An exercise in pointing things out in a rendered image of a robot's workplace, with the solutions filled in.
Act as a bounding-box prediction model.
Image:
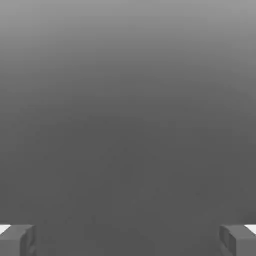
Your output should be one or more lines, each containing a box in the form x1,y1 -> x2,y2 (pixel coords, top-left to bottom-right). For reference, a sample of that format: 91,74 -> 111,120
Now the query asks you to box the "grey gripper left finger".
0,224 -> 38,256

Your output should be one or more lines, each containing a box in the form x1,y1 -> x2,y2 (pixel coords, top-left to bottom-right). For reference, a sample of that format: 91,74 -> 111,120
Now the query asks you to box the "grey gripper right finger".
219,224 -> 256,256

